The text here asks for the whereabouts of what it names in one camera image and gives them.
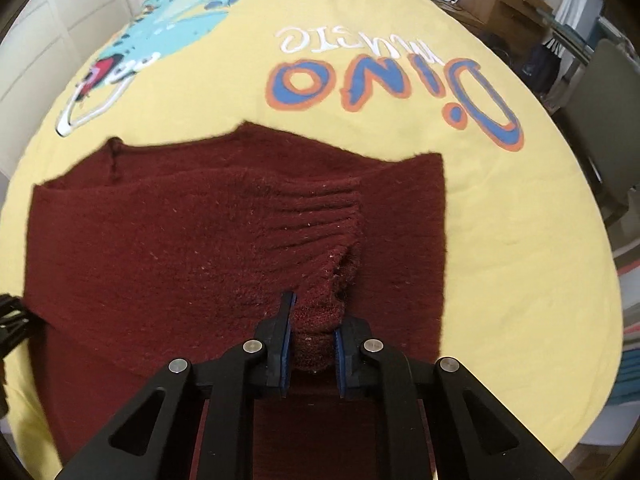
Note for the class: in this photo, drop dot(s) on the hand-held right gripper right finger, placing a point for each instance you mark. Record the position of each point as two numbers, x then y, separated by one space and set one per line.
341 360

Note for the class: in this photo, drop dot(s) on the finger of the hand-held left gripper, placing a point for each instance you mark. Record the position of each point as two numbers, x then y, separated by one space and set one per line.
15 325

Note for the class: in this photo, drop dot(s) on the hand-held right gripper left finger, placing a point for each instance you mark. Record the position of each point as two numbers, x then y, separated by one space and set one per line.
286 360

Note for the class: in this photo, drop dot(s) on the dark red knit sweater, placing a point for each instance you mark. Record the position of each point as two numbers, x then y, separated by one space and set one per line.
175 240

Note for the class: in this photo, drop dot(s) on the white wardrobe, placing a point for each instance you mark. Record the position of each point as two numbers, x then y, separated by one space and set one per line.
45 50

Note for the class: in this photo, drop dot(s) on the stack of teal grey mats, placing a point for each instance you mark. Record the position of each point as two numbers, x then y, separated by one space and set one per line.
627 380

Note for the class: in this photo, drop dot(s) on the yellow printed blanket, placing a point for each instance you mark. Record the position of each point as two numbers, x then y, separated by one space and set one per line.
400 35

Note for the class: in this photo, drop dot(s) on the dark blue bag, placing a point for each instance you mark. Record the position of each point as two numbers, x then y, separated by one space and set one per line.
545 67

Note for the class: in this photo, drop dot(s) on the grey chair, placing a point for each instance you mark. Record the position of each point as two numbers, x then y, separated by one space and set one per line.
610 125

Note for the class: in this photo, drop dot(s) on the wooden dresser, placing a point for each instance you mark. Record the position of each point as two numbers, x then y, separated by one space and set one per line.
500 0

